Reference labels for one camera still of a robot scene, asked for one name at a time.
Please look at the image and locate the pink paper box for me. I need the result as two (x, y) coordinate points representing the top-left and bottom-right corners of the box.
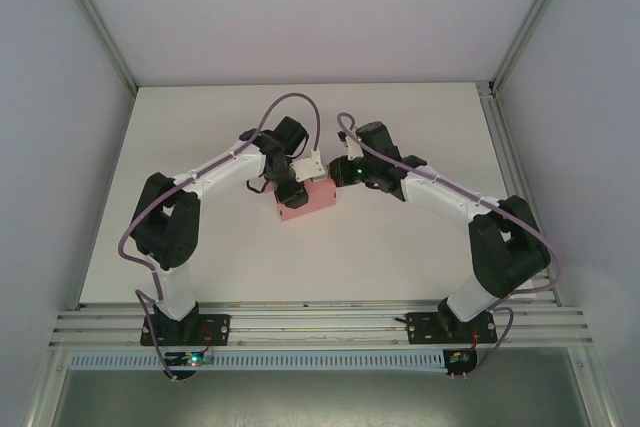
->
(273, 177), (338, 222)

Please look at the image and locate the left circuit board with LEDs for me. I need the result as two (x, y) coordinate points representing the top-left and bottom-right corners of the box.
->
(167, 350), (215, 368)

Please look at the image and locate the aluminium mounting rail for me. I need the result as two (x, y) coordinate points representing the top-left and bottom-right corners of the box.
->
(49, 300), (594, 351)

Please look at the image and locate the aluminium side rail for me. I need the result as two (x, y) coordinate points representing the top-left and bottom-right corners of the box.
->
(477, 81), (562, 306)

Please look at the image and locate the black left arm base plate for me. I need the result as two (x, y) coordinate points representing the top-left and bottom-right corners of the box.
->
(139, 313), (232, 348)

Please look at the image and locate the white slotted cable duct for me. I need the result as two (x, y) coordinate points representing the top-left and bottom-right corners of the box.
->
(67, 350), (448, 374)

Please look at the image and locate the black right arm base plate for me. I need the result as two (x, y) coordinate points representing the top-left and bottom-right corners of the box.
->
(407, 311), (497, 347)

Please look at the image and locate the aluminium frame post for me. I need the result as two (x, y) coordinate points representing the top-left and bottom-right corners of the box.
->
(48, 0), (139, 94)
(487, 0), (578, 96)

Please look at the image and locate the aluminium frame leg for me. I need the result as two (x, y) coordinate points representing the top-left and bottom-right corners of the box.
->
(569, 346), (617, 427)
(28, 346), (70, 427)

